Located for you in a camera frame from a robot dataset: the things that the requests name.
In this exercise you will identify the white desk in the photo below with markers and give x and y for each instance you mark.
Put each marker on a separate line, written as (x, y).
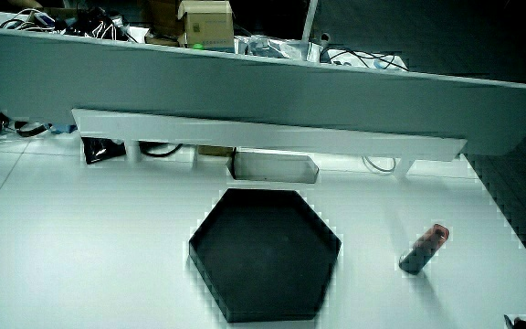
(85, 237)

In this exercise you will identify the clear plastic bag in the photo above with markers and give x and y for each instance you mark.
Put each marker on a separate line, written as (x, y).
(272, 47)

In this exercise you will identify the black pouch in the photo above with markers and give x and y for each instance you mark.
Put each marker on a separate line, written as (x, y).
(101, 150)

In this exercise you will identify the white vertical pole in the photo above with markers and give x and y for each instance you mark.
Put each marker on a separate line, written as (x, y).
(309, 20)

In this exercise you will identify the black tape roll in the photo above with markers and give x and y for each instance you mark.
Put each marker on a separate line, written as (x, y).
(30, 129)

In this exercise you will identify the black hexagonal tray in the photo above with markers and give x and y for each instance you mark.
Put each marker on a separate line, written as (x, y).
(263, 256)

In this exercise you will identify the grey desk divider panel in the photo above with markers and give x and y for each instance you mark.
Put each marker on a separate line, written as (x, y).
(245, 91)

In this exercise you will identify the brown cardboard box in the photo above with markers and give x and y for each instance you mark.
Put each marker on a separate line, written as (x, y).
(208, 25)

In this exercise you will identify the white raised desk shelf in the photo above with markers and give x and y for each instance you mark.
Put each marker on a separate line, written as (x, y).
(263, 134)

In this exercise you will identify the dark disinfectant bottle red cap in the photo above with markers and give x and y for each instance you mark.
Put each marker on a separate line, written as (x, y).
(423, 250)

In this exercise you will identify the person's right hand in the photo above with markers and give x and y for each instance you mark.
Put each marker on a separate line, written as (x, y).
(516, 323)

